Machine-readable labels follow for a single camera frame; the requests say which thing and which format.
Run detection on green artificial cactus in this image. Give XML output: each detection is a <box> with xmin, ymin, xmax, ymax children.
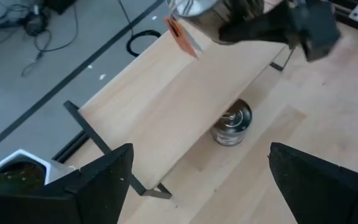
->
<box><xmin>0</xmin><ymin>161</ymin><xmax>47</xmax><ymax>197</ymax></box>

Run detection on black coiled floor cable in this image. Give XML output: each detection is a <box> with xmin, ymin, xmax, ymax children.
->
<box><xmin>116</xmin><ymin>0</ymin><xmax>163</xmax><ymax>58</ymax></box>

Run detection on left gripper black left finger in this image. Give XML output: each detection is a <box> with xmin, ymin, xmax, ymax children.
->
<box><xmin>44</xmin><ymin>142</ymin><xmax>135</xmax><ymax>224</ymax></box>

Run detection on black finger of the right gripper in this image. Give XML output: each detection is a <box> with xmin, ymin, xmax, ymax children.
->
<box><xmin>218</xmin><ymin>4</ymin><xmax>298</xmax><ymax>45</ymax></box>

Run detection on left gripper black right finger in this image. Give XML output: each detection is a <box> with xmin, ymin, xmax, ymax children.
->
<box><xmin>268</xmin><ymin>142</ymin><xmax>358</xmax><ymax>224</ymax></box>

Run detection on wooden shelf riser black frame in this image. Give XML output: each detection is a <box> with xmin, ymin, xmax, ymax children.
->
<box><xmin>63</xmin><ymin>17</ymin><xmax>295</xmax><ymax>200</ymax></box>

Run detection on thin black looped cable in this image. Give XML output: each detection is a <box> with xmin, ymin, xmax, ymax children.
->
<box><xmin>20</xmin><ymin>2</ymin><xmax>80</xmax><ymax>78</ymax></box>

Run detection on white plant pot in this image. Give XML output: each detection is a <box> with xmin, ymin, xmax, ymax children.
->
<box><xmin>0</xmin><ymin>148</ymin><xmax>81</xmax><ymax>187</ymax></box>

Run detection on ribbed metal candle tin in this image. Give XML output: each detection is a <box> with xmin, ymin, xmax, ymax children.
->
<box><xmin>210</xmin><ymin>98</ymin><xmax>254</xmax><ymax>147</ymax></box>
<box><xmin>163</xmin><ymin>0</ymin><xmax>288</xmax><ymax>60</ymax></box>

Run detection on tangled cables with power adapter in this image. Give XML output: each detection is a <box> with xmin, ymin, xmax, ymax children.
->
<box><xmin>0</xmin><ymin>0</ymin><xmax>54</xmax><ymax>58</ymax></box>

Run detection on black box on floor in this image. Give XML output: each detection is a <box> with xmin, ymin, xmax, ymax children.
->
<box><xmin>44</xmin><ymin>0</ymin><xmax>76</xmax><ymax>15</ymax></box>

